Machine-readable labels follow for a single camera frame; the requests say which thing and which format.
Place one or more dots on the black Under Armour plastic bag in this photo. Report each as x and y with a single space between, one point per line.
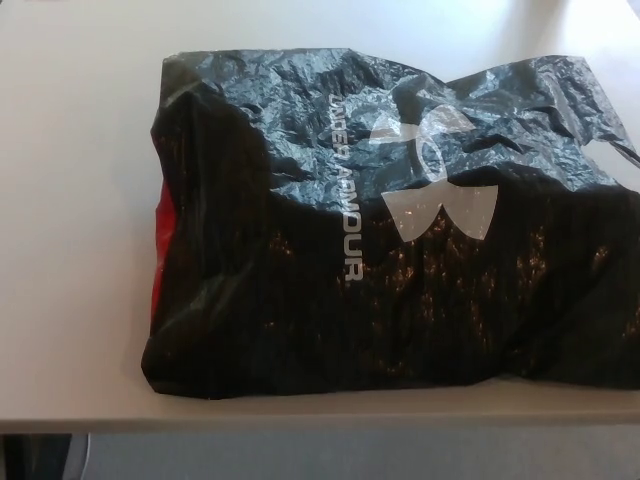
310 280

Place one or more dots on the dark object under desk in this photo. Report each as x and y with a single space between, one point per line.
35 457

